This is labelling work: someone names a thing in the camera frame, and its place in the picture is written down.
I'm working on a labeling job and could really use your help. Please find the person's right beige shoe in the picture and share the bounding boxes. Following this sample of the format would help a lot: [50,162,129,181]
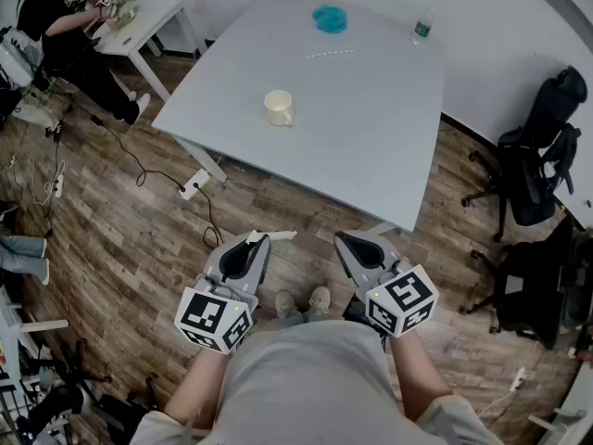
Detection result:
[307,285,332,318]

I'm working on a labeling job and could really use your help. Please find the person's right forearm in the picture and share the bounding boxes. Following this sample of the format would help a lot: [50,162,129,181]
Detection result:
[387,327,453,424]

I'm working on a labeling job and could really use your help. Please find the person's beige shoe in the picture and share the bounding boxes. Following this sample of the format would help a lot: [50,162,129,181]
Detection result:
[274,289,298,321]
[307,285,332,318]

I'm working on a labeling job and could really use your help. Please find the black floor cable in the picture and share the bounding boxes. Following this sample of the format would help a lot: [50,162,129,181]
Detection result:
[68,98,225,250]

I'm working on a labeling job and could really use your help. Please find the person's left forearm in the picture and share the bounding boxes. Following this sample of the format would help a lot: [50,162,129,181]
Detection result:
[164,346,233,429]

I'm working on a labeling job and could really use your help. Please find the person's left beige shoe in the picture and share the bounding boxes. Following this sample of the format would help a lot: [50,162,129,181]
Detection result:
[274,289,298,321]

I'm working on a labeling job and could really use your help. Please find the blue fluffy cloth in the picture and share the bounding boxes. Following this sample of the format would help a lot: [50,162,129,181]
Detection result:
[310,3,349,36]

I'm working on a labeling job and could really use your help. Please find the white backpack unit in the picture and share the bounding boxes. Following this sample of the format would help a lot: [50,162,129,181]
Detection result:
[0,26,37,90]

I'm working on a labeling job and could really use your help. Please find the white table leg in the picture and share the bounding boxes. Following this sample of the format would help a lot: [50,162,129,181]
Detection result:
[174,133,229,185]

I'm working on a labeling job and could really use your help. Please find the white side desk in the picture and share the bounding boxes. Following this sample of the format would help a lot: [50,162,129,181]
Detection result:
[94,0,201,105]

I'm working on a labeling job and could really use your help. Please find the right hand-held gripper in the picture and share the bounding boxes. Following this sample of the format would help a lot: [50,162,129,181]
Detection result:
[334,230,440,338]

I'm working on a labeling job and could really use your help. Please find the white flower bunch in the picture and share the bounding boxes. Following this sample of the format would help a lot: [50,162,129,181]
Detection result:
[109,0,139,31]

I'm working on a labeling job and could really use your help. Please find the person's grey shirt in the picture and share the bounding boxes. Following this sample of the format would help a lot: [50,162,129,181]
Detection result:
[129,319,507,445]

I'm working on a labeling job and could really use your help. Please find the black office chair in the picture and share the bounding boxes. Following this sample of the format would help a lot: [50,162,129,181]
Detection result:
[459,214,593,350]
[461,64,589,244]

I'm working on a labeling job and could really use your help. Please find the cream white cup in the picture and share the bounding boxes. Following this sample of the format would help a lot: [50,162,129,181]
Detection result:
[263,89,296,129]

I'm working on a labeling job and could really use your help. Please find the clear plastic water bottle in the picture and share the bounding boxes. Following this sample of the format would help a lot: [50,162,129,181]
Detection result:
[410,6,437,46]

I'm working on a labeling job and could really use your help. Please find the white power strip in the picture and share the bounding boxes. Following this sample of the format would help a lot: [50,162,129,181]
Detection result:
[52,159,67,199]
[509,365,529,393]
[178,168,211,201]

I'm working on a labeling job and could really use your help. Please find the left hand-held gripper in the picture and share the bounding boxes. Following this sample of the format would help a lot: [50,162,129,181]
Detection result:
[173,231,272,355]

